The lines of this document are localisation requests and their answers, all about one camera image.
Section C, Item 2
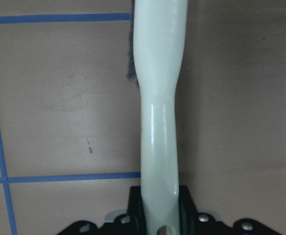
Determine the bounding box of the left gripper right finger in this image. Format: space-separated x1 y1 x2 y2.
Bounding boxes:
179 186 197 235

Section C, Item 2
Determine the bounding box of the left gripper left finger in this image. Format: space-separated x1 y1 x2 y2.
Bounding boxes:
127 186 147 235

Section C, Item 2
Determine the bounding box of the pale green hand brush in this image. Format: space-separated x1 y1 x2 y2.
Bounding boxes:
128 0 188 235

